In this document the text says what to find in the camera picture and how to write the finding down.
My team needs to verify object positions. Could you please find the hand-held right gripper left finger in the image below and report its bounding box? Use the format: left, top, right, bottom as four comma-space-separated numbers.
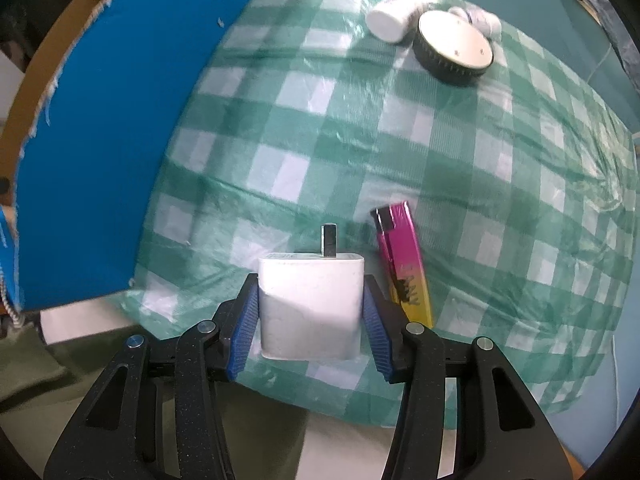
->
44, 272, 261, 480

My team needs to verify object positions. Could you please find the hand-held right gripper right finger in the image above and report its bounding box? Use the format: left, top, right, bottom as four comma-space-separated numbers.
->
362, 274, 572, 480

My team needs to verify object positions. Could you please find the white charger adapter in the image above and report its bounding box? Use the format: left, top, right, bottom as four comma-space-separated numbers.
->
256, 223, 366, 361

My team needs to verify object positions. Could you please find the blue cardboard box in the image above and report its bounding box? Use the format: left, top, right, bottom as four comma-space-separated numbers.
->
0, 0, 257, 331

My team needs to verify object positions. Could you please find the small white pill bottle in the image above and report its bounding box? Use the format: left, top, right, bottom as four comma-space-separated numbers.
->
447, 6, 502, 37

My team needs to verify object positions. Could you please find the pink yellow lighter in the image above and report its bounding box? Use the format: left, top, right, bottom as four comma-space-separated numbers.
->
370, 202, 435, 330

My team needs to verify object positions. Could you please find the green checked plastic tablecloth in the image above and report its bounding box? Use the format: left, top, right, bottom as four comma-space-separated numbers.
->
132, 0, 638, 416

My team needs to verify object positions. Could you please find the round black white disc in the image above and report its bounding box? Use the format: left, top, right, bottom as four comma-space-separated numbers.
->
412, 10, 495, 86

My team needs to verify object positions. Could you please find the large white pill bottle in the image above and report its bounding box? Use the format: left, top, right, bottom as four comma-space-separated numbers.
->
365, 0, 433, 43

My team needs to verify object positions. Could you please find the white cable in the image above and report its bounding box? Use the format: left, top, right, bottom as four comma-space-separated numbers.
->
612, 335, 632, 413

